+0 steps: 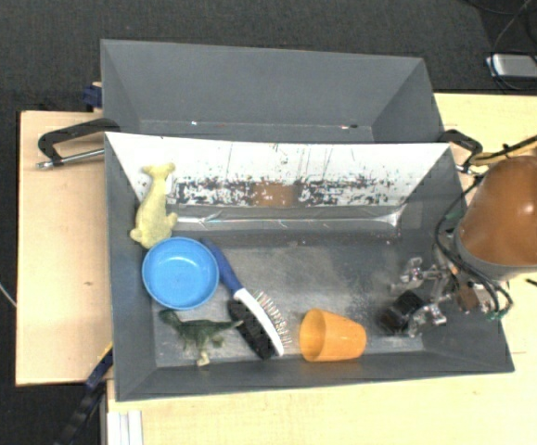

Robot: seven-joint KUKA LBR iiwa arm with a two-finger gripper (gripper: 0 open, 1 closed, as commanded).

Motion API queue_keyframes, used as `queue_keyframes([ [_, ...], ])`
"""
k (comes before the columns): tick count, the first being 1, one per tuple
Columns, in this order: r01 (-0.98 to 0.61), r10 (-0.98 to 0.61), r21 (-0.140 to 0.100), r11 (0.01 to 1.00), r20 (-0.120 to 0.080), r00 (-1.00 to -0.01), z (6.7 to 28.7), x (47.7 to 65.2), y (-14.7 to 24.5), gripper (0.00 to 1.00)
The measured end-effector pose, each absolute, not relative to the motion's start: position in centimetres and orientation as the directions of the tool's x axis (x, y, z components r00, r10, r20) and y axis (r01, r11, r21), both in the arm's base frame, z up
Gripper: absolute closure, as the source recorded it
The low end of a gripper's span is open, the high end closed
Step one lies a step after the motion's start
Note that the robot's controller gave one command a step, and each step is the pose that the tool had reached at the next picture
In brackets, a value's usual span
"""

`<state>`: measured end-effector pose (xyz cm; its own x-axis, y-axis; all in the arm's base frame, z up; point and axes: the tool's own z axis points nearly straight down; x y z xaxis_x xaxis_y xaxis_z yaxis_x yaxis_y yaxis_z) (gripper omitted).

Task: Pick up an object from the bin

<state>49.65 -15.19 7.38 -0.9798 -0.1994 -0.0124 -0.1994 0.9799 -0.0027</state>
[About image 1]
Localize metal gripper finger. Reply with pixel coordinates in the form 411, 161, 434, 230
390, 256, 439, 297
405, 300, 449, 338

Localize black round object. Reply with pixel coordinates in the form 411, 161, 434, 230
377, 289, 426, 336

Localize orange plastic cup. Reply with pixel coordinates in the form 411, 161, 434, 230
299, 308, 368, 363

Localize blue and white brush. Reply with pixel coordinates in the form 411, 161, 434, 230
201, 237, 294, 362

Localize grey metal bin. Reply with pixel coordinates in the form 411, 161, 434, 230
99, 38, 516, 402

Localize green toy dinosaur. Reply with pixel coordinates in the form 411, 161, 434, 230
158, 309, 245, 367

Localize blue bowl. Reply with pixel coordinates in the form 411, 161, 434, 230
141, 236, 221, 312

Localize yellow plush toy animal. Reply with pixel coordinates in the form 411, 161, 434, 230
129, 162, 179, 250

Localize pale brown flat board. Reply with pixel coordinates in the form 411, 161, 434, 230
15, 108, 114, 388

